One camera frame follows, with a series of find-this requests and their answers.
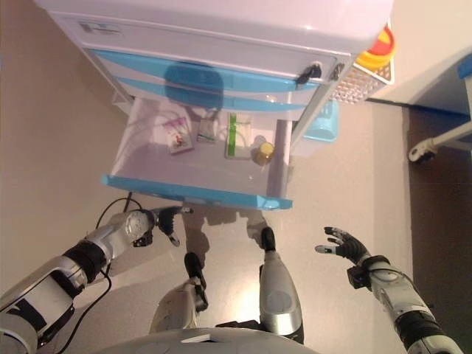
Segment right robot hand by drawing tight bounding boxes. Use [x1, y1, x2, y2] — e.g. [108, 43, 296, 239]
[315, 226, 372, 266]

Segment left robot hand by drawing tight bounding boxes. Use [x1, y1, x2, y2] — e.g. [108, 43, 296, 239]
[149, 205, 195, 249]

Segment pink bicycle print medicine box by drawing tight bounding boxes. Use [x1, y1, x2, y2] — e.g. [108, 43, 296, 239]
[164, 117, 195, 156]

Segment long green white medicine box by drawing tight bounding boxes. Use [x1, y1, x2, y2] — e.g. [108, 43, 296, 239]
[224, 112, 256, 162]

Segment silver right robot leg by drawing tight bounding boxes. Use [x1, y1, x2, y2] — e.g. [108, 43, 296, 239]
[257, 226, 306, 344]

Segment clear tube packet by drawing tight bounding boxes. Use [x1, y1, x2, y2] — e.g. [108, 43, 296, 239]
[197, 117, 219, 144]

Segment yellow lid glass jar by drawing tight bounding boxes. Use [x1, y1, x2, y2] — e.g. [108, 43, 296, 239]
[251, 142, 277, 167]

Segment light blue plastic bin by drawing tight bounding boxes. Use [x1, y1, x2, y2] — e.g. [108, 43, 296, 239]
[302, 98, 340, 144]

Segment silver robot torso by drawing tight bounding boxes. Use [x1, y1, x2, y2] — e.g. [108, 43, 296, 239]
[72, 319, 307, 354]

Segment white mesh basket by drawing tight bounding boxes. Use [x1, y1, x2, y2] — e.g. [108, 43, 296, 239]
[333, 55, 394, 105]

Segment black key in lock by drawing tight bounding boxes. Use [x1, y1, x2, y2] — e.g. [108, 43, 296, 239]
[297, 62, 322, 85]

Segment white medical cart blue drawers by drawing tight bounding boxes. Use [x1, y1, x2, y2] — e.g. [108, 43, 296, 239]
[32, 0, 395, 211]

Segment yellow red sharps container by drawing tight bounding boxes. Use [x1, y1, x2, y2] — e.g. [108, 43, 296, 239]
[355, 22, 396, 73]

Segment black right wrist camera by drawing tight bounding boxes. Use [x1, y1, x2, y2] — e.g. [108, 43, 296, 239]
[345, 265, 374, 291]

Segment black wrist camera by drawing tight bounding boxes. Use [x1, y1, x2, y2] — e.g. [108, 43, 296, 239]
[345, 265, 374, 291]
[132, 229, 154, 249]

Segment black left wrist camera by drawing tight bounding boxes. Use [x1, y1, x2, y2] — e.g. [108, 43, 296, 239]
[132, 229, 154, 249]

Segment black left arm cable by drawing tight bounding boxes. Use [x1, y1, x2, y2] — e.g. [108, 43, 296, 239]
[36, 191, 143, 346]

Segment white bed frame with caster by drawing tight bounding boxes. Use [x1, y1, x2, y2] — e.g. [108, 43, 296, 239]
[407, 51, 472, 164]

